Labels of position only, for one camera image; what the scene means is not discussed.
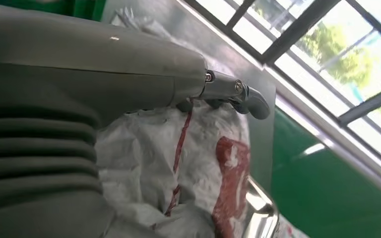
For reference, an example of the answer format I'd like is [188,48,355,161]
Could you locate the stainless steel scale tray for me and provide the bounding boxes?
[101,0,280,238]

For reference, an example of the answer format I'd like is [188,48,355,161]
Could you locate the small grey red-print package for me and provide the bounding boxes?
[94,99,253,238]

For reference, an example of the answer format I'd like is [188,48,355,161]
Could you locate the large grey red-print package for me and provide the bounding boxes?
[273,213,310,238]

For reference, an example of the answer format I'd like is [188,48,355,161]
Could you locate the plain grey mailer package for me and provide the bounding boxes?
[111,6,192,51]

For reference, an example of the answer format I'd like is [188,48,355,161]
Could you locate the dark framed window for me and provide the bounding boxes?
[183,0,381,176]

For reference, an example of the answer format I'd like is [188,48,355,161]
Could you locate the green plastic crate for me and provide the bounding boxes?
[0,0,108,22]

